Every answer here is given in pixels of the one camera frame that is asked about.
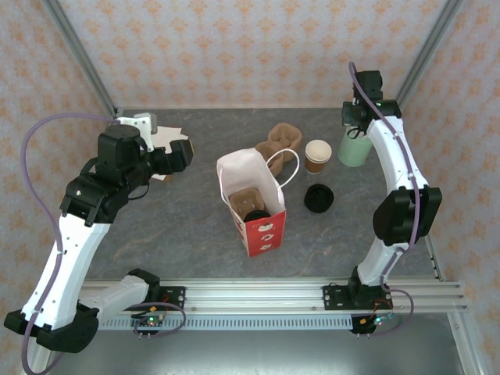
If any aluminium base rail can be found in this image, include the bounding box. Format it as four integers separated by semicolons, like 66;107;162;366
77;278;469;314

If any white paper napkin stack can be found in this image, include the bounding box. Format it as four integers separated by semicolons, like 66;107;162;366
150;124;193;181

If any small circuit board green light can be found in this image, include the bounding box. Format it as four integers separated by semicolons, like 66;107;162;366
361;314;395;328
132;315;165;329

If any black plastic cup lid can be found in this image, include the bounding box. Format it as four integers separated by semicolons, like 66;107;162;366
244;209;271;224

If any grey metal lower panel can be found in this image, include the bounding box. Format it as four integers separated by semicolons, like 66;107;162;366
50;330;466;375

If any aluminium table side rail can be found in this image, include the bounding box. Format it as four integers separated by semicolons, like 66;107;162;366
423;234;447;283

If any green straw holder cup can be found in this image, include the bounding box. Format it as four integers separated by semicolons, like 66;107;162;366
337;130;374;168

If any aluminium lower frame bar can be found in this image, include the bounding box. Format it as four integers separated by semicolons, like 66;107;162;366
447;312;485;375

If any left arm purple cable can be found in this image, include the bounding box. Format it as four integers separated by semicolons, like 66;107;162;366
21;112;188;375

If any grey slotted cable duct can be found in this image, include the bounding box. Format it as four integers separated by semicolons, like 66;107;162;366
99;316;396;332

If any red white paper gift bag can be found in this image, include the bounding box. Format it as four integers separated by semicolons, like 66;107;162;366
216;147;301;259

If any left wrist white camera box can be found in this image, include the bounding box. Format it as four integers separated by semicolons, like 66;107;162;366
116;112;159;152

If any aluminium frame post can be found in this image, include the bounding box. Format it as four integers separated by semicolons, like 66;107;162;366
41;0;120;120
390;0;466;118

